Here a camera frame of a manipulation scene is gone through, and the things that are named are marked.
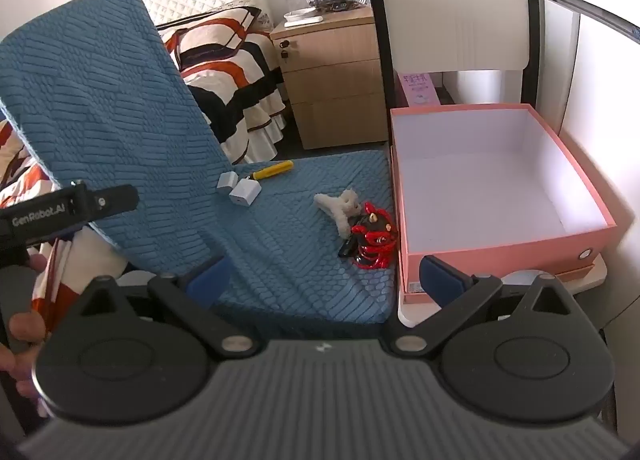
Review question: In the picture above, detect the person's left hand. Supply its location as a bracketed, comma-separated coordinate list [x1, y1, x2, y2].
[0, 254, 51, 393]

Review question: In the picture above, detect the striped pillow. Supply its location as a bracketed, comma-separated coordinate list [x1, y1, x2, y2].
[155, 5, 275, 72]

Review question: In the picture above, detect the grey metal rail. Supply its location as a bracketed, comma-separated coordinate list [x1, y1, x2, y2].
[537, 0, 640, 43]

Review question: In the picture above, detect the red devil figurine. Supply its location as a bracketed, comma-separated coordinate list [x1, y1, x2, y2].
[349, 201, 399, 270]

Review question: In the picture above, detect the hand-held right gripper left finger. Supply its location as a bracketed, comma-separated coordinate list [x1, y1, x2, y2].
[75, 255, 261, 361]

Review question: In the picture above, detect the white dish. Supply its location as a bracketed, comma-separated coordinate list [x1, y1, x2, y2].
[283, 10, 324, 27]

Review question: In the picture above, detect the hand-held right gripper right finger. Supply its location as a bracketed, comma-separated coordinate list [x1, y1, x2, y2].
[382, 255, 576, 358]

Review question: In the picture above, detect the yellow handled screwdriver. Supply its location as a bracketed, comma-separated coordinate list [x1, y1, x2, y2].
[246, 160, 294, 181]

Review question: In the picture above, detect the white plush toy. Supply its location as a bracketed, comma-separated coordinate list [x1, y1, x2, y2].
[314, 188, 362, 238]

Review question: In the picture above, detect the pink cardboard box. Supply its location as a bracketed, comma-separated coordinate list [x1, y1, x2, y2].
[389, 103, 621, 293]

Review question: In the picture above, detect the white chair with black frame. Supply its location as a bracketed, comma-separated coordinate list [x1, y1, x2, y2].
[359, 0, 608, 328]

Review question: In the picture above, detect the wooden nightstand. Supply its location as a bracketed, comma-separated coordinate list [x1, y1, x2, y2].
[270, 5, 392, 151]

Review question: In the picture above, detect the blue textured chair cover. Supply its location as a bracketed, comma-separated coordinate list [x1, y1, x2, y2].
[0, 0, 401, 341]

